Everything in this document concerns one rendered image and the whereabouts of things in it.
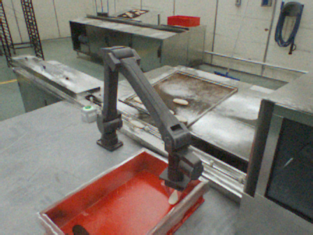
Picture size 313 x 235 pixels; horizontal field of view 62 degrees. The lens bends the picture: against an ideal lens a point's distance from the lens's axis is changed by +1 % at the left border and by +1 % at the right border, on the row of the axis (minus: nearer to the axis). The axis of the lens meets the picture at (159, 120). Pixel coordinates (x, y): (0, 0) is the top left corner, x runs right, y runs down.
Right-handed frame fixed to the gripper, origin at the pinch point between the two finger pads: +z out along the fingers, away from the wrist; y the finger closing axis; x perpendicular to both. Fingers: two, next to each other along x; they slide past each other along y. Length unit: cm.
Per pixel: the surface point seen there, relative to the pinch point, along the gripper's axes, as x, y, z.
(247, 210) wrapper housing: -3.4, 25.3, -10.0
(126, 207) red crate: -10.9, -13.9, 3.4
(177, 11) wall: 475, -247, -11
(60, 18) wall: 496, -651, 31
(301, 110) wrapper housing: -5, 31, -44
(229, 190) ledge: 12.7, 16.1, -0.3
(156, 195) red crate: -0.3, -7.9, 3.4
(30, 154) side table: -8, -74, 4
